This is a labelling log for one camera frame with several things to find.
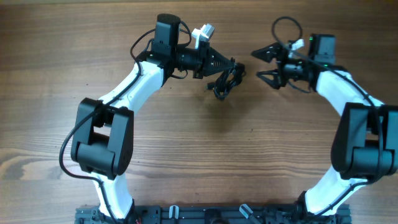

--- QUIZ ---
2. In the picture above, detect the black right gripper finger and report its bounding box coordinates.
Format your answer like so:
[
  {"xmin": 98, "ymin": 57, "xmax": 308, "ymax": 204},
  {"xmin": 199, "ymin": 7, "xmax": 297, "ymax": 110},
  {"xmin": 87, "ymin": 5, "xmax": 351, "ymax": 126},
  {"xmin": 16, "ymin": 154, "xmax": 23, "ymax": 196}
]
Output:
[
  {"xmin": 251, "ymin": 42, "xmax": 282, "ymax": 63},
  {"xmin": 256, "ymin": 69, "xmax": 281, "ymax": 90}
]

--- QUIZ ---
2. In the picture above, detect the black cable bundle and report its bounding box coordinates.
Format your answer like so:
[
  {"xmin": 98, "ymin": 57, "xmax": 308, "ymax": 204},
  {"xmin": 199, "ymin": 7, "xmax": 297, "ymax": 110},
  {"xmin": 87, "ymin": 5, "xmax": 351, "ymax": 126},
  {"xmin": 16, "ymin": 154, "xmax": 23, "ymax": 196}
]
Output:
[{"xmin": 206, "ymin": 62, "xmax": 246, "ymax": 101}]

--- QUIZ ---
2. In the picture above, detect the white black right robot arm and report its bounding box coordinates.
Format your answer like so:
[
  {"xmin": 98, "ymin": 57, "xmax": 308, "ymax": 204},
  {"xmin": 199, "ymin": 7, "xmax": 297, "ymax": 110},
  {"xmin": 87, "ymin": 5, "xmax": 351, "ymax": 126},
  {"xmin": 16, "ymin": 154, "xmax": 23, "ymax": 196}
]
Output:
[{"xmin": 251, "ymin": 34, "xmax": 397, "ymax": 217}]

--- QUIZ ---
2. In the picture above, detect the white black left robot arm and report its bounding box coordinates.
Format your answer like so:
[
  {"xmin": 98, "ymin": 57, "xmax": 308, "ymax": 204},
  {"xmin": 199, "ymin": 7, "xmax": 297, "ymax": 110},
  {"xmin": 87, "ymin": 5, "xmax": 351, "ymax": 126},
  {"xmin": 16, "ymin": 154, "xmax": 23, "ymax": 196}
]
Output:
[{"xmin": 67, "ymin": 14, "xmax": 244, "ymax": 223}]

